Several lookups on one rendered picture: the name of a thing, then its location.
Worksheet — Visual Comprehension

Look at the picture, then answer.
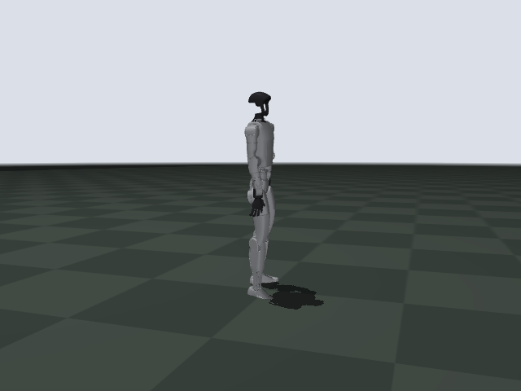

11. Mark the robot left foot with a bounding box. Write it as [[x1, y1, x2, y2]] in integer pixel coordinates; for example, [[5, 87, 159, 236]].
[[250, 274, 278, 284]]

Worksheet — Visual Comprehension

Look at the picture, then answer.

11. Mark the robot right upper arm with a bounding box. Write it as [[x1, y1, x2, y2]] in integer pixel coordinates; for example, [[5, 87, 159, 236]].
[[245, 125, 261, 167]]

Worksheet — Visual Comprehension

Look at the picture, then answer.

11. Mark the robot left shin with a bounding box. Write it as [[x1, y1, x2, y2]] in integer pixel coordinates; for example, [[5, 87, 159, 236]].
[[262, 236, 269, 276]]

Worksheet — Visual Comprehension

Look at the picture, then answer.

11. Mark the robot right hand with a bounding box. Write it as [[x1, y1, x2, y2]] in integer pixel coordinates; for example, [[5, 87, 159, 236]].
[[249, 189, 265, 217]]

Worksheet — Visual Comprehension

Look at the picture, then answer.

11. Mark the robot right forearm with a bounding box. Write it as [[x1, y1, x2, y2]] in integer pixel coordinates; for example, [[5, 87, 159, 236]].
[[248, 157, 263, 196]]

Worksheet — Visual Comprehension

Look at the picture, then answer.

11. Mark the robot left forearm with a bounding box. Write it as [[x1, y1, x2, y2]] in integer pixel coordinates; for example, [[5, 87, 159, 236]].
[[264, 163, 273, 179]]

